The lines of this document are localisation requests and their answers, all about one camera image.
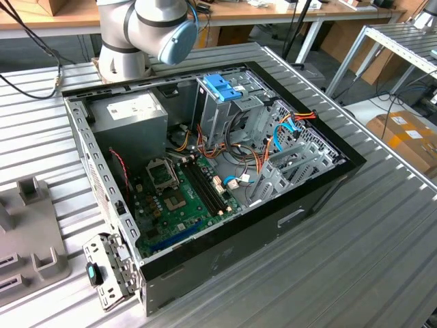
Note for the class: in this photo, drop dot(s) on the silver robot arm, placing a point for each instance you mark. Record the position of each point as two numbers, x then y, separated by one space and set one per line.
147 24

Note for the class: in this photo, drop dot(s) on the perforated metal disk bay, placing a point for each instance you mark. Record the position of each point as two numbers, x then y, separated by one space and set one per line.
274 186

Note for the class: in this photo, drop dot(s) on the black RAM slot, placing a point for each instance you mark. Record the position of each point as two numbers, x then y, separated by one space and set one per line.
199 191
210 186

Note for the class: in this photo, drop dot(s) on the grey metal drive cage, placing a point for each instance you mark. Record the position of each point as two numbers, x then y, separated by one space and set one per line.
218 116

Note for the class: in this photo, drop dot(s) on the CPU socket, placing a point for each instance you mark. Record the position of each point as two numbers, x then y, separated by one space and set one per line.
175 201

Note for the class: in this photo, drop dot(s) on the green motherboard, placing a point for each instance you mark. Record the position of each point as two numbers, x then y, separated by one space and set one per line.
191 218

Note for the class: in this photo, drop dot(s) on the blue plastic bay latch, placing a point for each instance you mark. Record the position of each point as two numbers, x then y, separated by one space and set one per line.
220 87

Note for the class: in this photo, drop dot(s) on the blue expansion slot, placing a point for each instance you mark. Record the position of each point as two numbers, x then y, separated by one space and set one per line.
177 237

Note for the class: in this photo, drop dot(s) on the black PC case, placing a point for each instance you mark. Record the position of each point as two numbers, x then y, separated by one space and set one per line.
239 246

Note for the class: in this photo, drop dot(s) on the grey power supply unit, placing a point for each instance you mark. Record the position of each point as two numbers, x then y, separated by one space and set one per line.
129 136

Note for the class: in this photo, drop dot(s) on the black case fan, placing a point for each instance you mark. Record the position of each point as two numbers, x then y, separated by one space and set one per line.
117 177

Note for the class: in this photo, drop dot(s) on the brown cardboard box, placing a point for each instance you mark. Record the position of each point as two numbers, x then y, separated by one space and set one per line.
341 41
235 36

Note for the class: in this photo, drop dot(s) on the wooden desk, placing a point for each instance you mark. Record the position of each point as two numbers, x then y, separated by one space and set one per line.
232 12

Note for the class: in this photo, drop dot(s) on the black tripod leg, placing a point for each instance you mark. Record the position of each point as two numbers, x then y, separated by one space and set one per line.
297 27

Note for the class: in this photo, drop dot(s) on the black latch with teal button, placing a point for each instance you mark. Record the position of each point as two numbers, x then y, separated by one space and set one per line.
91 273

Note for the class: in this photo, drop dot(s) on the cardboard box with labels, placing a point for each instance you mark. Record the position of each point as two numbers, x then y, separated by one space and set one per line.
403 143

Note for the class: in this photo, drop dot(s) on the grey parts rack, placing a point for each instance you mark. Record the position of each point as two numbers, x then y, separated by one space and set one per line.
34 222

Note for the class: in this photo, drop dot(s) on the brown wooden box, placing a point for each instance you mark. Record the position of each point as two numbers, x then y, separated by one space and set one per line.
59 7

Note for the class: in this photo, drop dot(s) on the metal slot cover bracket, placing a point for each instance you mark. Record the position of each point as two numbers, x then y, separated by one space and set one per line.
112 259

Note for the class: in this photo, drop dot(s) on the metal frame slat table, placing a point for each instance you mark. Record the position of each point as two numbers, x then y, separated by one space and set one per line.
403 37

